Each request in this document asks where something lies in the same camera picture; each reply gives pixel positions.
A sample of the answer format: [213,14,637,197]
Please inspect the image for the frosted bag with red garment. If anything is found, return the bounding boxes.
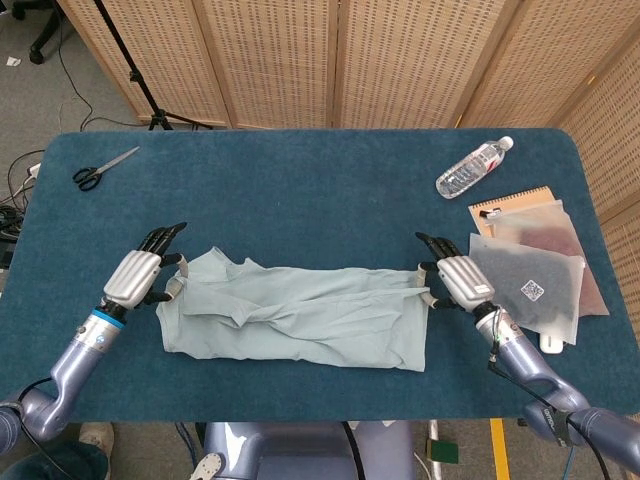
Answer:
[477,198,611,317]

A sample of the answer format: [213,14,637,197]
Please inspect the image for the blue-grey robot torso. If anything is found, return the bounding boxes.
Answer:
[202,421,416,480]

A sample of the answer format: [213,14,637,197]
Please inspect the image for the black office chair base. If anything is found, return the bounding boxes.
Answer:
[12,0,64,65]

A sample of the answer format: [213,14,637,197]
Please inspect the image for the small white plastic device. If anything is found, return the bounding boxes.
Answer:
[538,333,569,355]

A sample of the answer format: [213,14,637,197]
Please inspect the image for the black-handled scissors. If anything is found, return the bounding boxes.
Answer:
[72,145,142,192]

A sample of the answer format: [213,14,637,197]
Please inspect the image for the blue table cover cloth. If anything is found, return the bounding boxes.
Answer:
[0,128,640,425]

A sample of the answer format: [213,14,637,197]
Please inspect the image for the frosted bag with QR label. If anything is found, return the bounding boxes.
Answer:
[468,232,587,347]

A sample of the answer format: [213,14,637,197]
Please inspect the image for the green block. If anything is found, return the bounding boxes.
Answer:
[430,439,460,464]

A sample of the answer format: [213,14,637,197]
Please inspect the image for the black cable bundle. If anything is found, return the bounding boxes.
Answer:
[0,148,47,236]

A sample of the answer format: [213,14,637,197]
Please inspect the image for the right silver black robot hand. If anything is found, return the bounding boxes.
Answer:
[410,231,496,314]

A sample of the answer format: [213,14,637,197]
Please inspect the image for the black tripod stand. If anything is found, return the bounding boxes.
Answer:
[92,0,214,132]

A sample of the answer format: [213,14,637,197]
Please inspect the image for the brown spiral notebook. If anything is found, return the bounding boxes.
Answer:
[467,185,556,241]

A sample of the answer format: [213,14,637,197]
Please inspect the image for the black floor cable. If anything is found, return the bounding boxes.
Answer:
[57,29,151,132]

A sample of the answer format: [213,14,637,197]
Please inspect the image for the white robot bracket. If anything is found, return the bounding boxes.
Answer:
[189,452,227,480]

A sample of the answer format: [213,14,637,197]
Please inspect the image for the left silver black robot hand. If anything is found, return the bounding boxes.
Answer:
[101,221,190,310]

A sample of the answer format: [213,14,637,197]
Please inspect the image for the black torso cable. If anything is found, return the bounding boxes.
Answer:
[342,422,362,480]

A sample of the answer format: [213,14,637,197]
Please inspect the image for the clear plastic water bottle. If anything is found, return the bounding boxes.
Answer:
[434,135,516,200]

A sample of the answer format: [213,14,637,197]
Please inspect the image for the white metal tube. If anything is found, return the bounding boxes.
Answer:
[428,421,444,480]

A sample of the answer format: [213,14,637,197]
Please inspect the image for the person's beige shoe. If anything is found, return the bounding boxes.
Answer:
[79,423,115,461]

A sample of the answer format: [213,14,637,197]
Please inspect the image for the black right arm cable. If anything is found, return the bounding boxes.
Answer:
[488,339,571,419]

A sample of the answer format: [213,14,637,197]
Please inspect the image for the person's dark jeans leg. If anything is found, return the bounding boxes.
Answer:
[0,444,110,480]

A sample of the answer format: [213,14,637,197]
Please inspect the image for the light green t-shirt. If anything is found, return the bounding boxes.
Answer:
[155,245,431,373]

